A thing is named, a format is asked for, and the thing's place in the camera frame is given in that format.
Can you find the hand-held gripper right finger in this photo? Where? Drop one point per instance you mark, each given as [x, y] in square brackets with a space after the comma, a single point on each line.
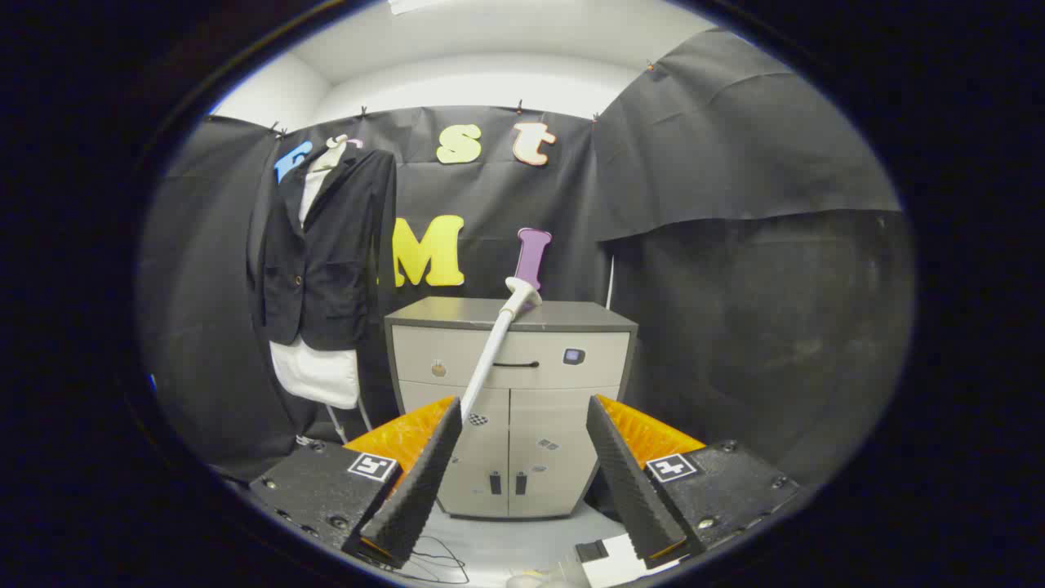
[633, 490]

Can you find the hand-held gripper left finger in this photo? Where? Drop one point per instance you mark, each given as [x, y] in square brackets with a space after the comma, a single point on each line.
[412, 490]

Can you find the black suit jacket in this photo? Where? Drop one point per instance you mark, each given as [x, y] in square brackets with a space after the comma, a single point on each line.
[335, 261]

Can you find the grey beige cabinet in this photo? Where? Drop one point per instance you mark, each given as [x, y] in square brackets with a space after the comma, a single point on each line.
[555, 392]

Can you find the white mannequin torso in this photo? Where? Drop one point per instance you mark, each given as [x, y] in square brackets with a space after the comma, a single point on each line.
[318, 376]

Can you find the black backdrop cloth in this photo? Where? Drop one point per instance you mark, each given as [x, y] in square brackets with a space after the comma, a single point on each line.
[735, 327]

